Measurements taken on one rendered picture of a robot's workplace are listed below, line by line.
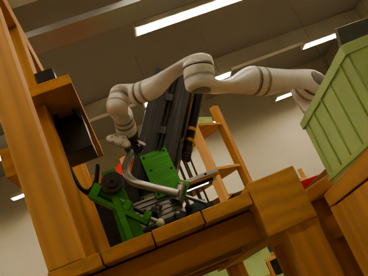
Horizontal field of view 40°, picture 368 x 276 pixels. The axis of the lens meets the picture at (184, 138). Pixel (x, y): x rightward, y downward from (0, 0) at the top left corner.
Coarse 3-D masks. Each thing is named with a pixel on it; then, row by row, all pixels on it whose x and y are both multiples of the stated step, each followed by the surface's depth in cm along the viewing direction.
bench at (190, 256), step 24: (192, 216) 131; (216, 216) 131; (240, 216) 139; (144, 240) 129; (168, 240) 133; (192, 240) 137; (216, 240) 137; (240, 240) 137; (288, 240) 132; (312, 240) 130; (72, 264) 126; (96, 264) 127; (120, 264) 135; (144, 264) 135; (168, 264) 135; (192, 264) 135; (216, 264) 217; (240, 264) 264; (312, 264) 128; (336, 264) 128
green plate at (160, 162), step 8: (152, 152) 205; (160, 152) 205; (144, 160) 203; (152, 160) 203; (160, 160) 203; (168, 160) 202; (144, 168) 201; (152, 168) 201; (160, 168) 201; (168, 168) 201; (152, 176) 199; (160, 176) 199; (168, 176) 199; (176, 176) 198; (160, 184) 197; (168, 184) 197; (176, 184) 196
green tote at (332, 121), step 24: (360, 48) 82; (336, 72) 88; (360, 72) 81; (336, 96) 93; (360, 96) 83; (312, 120) 112; (336, 120) 98; (360, 120) 87; (336, 144) 103; (360, 144) 91; (336, 168) 109
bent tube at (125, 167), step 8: (128, 152) 189; (128, 160) 187; (128, 168) 185; (128, 176) 183; (136, 184) 181; (144, 184) 181; (152, 184) 181; (160, 192) 180; (168, 192) 179; (176, 192) 178
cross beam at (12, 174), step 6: (0, 150) 145; (6, 150) 145; (0, 156) 145; (6, 156) 145; (6, 162) 144; (12, 162) 144; (6, 168) 144; (12, 168) 144; (6, 174) 143; (12, 174) 143; (12, 180) 146; (18, 180) 148; (18, 186) 153
